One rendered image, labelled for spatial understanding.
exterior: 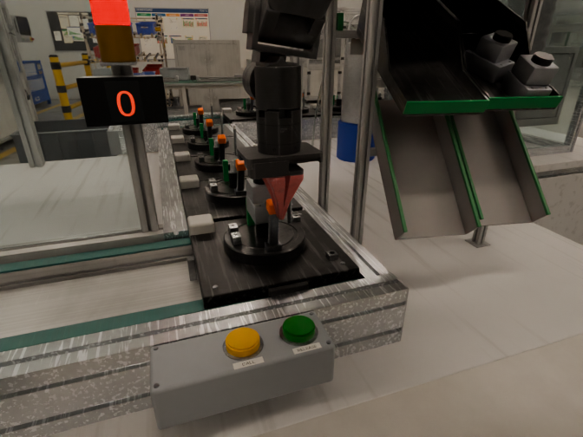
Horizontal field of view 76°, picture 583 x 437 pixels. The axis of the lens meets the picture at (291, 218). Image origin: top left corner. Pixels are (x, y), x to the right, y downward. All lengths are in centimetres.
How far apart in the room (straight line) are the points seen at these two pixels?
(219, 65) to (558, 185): 679
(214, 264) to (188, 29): 1062
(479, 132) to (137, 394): 74
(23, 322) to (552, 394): 74
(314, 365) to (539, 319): 44
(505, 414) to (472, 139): 49
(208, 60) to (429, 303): 742
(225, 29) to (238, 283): 1067
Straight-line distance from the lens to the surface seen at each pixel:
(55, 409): 56
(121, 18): 65
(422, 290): 77
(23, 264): 78
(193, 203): 85
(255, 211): 58
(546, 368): 69
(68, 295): 71
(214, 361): 46
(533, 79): 73
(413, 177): 71
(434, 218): 69
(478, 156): 82
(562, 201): 197
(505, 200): 80
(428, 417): 56
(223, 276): 57
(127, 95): 65
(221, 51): 790
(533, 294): 85
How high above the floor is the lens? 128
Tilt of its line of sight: 25 degrees down
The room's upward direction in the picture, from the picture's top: straight up
